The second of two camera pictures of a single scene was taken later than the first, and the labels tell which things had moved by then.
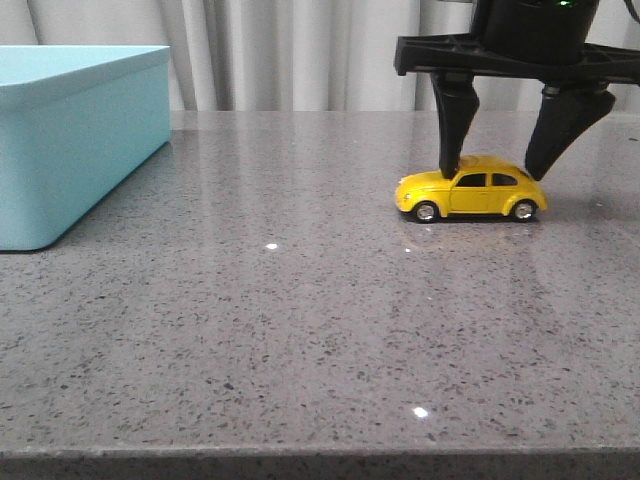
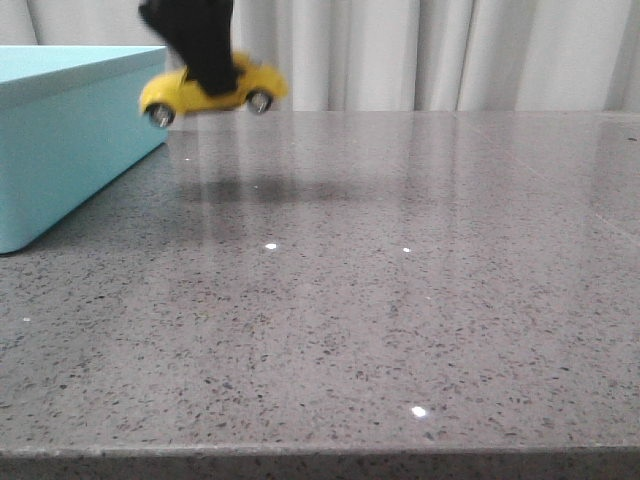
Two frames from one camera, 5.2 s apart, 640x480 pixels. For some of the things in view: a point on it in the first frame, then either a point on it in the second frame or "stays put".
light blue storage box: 75,121 stays put
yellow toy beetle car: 482,185 to 261,84
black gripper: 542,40 to 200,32
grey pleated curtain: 295,55 stays put
